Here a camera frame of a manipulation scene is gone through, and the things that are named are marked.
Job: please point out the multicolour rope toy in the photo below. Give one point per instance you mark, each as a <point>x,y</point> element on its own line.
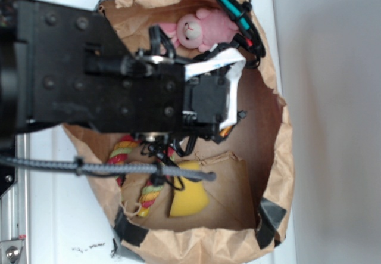
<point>120,154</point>

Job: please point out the aluminium frame rail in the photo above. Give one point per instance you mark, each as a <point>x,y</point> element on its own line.
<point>15,243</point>

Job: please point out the black metal bracket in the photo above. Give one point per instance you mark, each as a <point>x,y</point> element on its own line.
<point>7,172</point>

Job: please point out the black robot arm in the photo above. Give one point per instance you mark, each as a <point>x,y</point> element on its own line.
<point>65,65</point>

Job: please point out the yellow sponge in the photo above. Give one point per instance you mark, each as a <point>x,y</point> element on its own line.
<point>189,198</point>

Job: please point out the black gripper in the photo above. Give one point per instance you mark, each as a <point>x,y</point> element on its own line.
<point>157,97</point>

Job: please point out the brown paper-lined cardboard box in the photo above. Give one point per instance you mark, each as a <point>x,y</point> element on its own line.
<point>250,201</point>

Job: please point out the pink plush bunny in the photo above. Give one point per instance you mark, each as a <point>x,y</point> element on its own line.
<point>201,30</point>

